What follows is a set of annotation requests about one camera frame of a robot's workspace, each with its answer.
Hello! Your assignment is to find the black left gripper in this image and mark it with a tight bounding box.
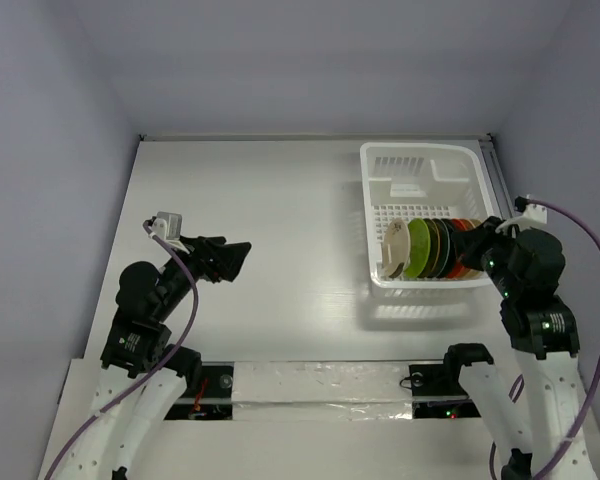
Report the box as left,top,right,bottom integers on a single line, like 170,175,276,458
155,232,250,318

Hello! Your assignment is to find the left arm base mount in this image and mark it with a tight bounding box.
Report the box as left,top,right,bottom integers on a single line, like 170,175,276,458
165,363,234,421

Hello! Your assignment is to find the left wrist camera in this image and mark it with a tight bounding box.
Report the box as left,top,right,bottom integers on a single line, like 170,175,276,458
149,211,182,242

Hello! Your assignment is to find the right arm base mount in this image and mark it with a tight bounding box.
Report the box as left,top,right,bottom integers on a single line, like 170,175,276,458
402,363,480,420

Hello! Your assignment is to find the foil covered front rail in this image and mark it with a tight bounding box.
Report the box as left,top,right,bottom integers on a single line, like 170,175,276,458
231,361,413,422

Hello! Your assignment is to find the beige plate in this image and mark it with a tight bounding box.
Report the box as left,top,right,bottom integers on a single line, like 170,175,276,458
463,219,482,280

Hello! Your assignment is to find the blue white patterned plate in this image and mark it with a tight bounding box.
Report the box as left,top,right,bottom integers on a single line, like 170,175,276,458
440,218,457,278

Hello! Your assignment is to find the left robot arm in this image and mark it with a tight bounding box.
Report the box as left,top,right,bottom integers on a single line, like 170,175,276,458
45,223,252,479

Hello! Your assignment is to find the white plastic dish rack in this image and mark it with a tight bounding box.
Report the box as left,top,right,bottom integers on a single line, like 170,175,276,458
360,142,501,298

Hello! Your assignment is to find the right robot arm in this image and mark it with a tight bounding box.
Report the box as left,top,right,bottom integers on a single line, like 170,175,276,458
440,217,597,479

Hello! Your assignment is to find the red plate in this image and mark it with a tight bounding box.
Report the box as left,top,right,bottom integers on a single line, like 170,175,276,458
448,218,466,279

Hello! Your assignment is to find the cream plate with black pattern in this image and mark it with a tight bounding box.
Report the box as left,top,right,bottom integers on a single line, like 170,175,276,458
381,218,411,279

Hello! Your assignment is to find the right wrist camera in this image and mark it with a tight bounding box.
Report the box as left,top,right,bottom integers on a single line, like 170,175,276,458
514,195,548,227

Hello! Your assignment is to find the lime green plate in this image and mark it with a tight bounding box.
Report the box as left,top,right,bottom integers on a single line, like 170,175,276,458
404,218,431,278

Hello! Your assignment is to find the orange plate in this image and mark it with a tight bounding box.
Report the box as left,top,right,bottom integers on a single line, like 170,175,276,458
449,218,475,280

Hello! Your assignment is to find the yellow brown patterned plate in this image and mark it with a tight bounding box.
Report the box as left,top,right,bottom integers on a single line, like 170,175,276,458
424,219,449,279

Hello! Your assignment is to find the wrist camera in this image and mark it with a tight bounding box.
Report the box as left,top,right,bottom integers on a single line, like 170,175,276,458
514,195,548,227
149,211,182,242

